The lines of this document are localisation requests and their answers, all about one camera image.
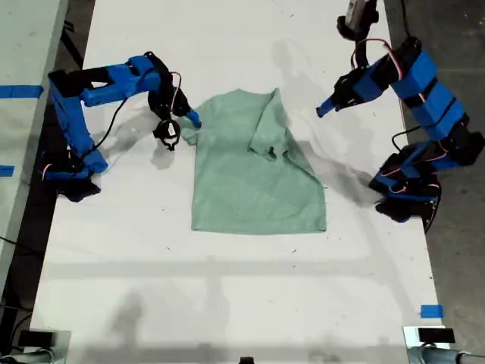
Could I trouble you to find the pale green T-shirt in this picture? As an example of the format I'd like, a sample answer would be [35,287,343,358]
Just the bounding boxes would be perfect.
[180,87,327,235]

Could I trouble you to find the long blue tape strip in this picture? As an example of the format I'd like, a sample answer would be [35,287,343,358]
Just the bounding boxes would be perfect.
[0,85,45,99]

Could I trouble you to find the small black box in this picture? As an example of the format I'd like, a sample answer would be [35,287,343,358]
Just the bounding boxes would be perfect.
[418,328,455,344]
[17,331,57,347]

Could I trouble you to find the grey blue tube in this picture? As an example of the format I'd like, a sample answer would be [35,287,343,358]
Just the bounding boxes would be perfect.
[407,345,485,364]
[0,347,54,364]

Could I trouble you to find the black camera box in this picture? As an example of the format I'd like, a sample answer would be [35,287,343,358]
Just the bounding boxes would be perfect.
[152,118,182,152]
[336,0,380,42]

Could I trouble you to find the black camera stalk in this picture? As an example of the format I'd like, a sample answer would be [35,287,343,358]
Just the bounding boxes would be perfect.
[352,37,371,70]

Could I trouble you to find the black camera cable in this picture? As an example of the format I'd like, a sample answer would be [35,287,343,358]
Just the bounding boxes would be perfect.
[92,96,130,151]

